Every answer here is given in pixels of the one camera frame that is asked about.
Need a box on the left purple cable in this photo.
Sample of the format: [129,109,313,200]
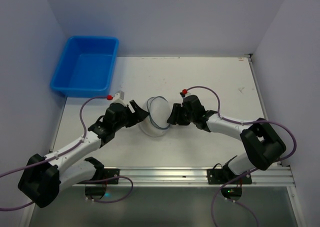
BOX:
[0,94,135,210]

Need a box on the white mesh laundry bag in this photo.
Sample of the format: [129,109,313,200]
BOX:
[139,95,171,138]

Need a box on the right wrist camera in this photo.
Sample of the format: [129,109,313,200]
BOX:
[179,89,191,99]

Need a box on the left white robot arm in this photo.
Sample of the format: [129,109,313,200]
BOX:
[18,100,149,208]

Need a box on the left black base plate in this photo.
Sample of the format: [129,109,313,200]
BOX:
[84,168,120,185]

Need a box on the blue plastic bin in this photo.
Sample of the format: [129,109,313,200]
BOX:
[50,35,119,98]

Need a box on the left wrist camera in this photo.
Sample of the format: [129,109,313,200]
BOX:
[111,90,126,106]

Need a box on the aluminium mounting rail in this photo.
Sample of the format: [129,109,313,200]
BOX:
[72,165,296,188]

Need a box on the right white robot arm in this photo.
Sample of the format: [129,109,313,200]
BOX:
[167,95,287,176]

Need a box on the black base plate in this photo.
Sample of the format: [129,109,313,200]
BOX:
[206,163,253,185]
[84,168,120,185]

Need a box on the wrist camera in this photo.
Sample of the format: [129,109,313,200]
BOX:
[179,89,191,99]
[111,90,126,106]

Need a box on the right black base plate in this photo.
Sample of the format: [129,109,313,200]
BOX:
[206,163,253,185]

